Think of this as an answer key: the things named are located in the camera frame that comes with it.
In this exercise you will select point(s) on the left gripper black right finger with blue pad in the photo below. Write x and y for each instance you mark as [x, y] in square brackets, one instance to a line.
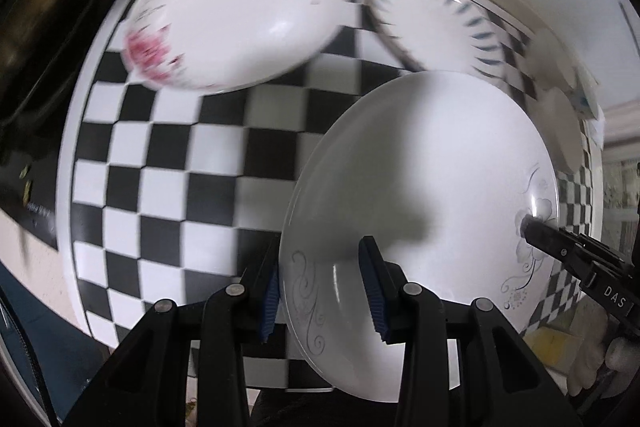
[464, 365]

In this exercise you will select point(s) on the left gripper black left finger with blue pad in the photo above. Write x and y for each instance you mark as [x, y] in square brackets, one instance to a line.
[143, 382]

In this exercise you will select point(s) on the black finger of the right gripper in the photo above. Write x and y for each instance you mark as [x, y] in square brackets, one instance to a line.
[579, 254]

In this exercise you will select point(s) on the plain white bowl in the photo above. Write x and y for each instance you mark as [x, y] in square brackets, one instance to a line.
[558, 125]

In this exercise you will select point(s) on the white plate grey floral pattern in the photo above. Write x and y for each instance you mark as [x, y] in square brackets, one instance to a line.
[440, 168]

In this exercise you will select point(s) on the white plate blue stripes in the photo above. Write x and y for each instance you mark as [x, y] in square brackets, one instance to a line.
[451, 35]

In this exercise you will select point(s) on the white plate red flower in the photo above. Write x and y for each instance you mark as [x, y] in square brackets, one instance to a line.
[215, 46]

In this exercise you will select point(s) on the black white checkered mat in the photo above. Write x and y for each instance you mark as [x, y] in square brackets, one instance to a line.
[165, 193]

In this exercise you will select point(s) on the white bowl at mat edge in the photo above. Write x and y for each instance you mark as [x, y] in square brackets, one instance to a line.
[548, 62]

